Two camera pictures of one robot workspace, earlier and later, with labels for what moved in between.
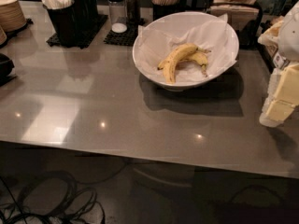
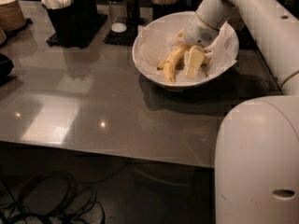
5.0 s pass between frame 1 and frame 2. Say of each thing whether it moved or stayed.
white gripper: moved
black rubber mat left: stayed
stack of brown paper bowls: stayed
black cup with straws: stayed
